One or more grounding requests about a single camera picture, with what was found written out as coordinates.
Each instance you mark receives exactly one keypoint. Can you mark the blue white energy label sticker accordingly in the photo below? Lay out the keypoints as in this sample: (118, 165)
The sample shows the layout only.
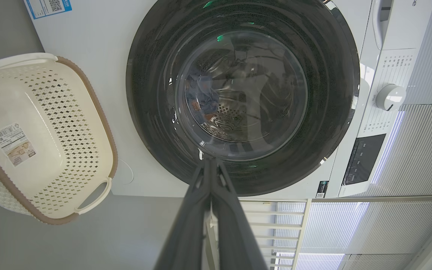
(47, 7)

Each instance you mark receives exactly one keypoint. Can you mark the white round control knob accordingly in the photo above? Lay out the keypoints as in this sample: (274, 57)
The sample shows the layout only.
(390, 96)

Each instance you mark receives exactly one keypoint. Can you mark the white metal bar rack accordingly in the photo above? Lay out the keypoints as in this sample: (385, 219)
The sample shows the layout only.
(301, 232)

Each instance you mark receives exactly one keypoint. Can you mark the perforated steel washer drum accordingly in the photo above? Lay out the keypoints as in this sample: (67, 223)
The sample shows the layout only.
(238, 123)

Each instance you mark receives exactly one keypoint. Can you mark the white round drain filter cover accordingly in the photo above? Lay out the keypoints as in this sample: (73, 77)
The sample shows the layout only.
(128, 172)

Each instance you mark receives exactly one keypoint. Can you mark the small dark QR sticker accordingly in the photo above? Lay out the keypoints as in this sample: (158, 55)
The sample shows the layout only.
(321, 189)

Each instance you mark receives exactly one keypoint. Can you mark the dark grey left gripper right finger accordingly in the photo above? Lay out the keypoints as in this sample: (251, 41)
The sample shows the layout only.
(234, 232)

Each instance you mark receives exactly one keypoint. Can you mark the blue cartoon print garment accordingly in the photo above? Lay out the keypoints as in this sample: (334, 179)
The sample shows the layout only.
(201, 93)

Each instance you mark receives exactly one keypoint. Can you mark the white front-load washing machine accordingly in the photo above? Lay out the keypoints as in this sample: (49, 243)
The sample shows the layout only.
(99, 45)

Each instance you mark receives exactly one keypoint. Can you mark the cream laundry basket brown rim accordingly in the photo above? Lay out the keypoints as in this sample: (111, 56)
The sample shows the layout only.
(51, 168)

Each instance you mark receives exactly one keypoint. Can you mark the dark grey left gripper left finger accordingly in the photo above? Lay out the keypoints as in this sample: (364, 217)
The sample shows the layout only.
(189, 228)

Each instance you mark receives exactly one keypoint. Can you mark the paper barcode sticker in basket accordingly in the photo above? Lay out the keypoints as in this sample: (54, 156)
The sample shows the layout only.
(15, 146)

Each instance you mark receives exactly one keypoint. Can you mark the white detergent drawer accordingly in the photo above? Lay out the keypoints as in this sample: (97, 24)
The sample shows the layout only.
(407, 22)

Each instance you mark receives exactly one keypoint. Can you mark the dark round glass washer door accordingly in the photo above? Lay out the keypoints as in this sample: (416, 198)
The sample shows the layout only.
(152, 93)

